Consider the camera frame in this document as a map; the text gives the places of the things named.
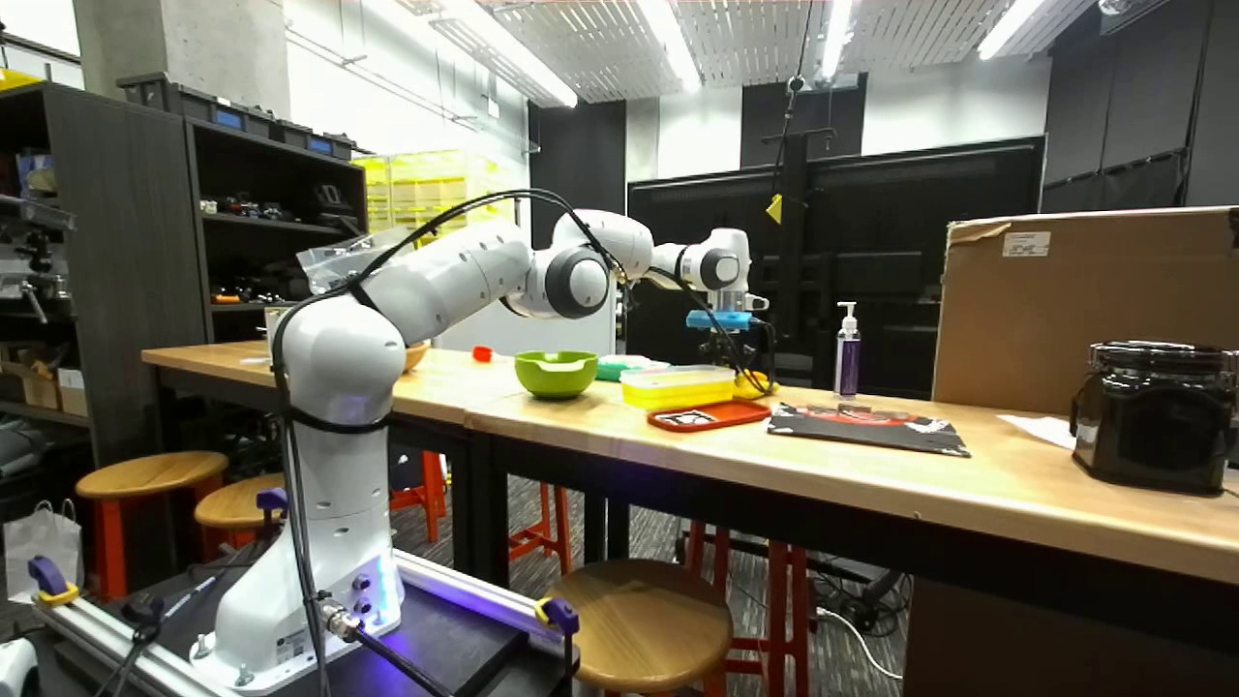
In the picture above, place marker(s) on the dark grey shelving unit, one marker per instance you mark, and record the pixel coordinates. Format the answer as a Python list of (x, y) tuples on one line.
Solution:
[(120, 257)]

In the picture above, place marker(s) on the purple pump sanitizer bottle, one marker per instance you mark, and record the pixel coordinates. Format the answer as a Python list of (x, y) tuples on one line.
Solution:
[(850, 361)]

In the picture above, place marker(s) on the clear plastic chips bag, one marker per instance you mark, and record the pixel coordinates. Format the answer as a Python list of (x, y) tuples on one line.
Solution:
[(323, 266)]

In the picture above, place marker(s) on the round wooden stool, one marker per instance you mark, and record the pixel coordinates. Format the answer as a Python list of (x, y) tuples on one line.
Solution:
[(232, 502), (640, 625), (149, 470)]

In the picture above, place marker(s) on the black glossy jar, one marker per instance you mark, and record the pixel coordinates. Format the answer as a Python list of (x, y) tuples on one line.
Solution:
[(1156, 426)]

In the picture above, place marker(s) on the white paper bag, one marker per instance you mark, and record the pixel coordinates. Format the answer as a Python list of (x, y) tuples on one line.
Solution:
[(38, 547)]

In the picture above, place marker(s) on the red lid with marker tag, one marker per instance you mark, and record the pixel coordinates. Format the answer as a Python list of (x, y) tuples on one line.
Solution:
[(718, 417)]

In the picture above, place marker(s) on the yellow triangular tag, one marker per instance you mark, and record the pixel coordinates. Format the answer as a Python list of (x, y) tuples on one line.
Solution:
[(775, 209)]

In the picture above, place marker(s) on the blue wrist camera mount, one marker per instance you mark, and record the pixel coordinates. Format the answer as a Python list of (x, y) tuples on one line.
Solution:
[(718, 320)]

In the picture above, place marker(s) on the orange legged stool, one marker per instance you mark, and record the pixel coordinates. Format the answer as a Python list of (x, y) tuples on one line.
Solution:
[(558, 517), (792, 605), (429, 470)]

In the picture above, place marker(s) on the black shelving unit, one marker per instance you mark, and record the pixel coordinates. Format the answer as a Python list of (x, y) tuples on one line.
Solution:
[(255, 169)]

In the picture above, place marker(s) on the purple yellow clamp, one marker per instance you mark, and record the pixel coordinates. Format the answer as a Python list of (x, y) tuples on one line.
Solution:
[(272, 506), (558, 612), (49, 582)]

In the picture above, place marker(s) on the black monitor stand pole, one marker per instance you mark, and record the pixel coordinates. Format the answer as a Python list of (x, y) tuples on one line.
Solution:
[(797, 169)]

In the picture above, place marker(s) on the large cardboard box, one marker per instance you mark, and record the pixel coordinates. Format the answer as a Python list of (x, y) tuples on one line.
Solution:
[(1085, 311)]

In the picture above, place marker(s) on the orange measuring cup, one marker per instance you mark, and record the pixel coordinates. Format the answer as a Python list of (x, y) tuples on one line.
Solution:
[(482, 352)]

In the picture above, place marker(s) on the large black monitor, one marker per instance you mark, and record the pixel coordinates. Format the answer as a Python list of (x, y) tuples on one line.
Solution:
[(904, 257)]

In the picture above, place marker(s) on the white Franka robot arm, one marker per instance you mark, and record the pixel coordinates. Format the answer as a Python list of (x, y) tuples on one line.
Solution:
[(335, 361)]

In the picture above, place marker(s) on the ceiling light strip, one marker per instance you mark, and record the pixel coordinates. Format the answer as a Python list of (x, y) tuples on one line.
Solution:
[(1011, 26), (836, 31), (517, 59), (671, 42)]

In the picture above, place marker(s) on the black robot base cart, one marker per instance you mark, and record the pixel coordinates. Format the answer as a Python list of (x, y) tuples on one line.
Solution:
[(438, 643)]

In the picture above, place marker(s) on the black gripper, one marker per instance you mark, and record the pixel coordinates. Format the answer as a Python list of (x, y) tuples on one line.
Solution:
[(731, 342)]

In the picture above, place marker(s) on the white paper sheet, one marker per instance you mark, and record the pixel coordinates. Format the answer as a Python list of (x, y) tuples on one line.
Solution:
[(1042, 430)]

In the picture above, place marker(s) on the wicker basket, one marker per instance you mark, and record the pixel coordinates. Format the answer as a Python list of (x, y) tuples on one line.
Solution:
[(415, 356)]

